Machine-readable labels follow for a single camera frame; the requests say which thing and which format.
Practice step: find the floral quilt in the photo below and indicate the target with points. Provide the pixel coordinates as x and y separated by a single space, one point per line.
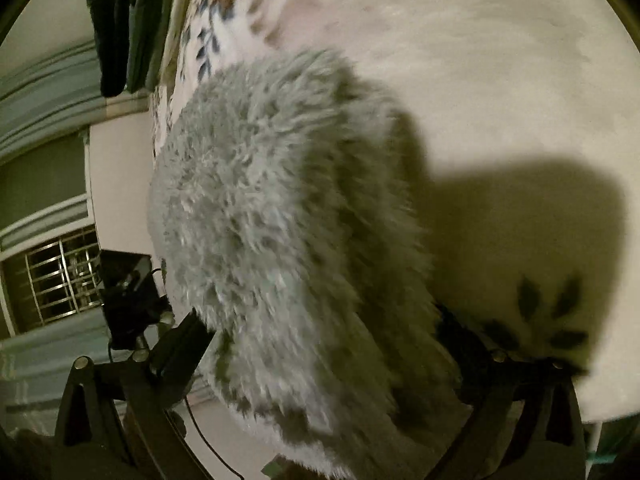
500 85

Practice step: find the window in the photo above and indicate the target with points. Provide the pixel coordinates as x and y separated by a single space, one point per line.
55 280

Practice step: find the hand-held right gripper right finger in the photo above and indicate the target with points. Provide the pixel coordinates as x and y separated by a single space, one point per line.
500 385

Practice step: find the black device on stand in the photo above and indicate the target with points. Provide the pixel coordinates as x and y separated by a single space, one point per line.
130 310

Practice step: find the dark green blanket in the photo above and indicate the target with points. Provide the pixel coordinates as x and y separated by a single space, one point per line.
120 25

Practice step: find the grey fluffy pants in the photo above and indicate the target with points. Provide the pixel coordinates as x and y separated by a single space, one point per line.
280 240

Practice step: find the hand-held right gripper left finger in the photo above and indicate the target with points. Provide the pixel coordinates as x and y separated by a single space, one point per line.
180 342

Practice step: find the grey-green curtain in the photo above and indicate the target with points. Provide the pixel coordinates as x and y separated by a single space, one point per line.
50 100

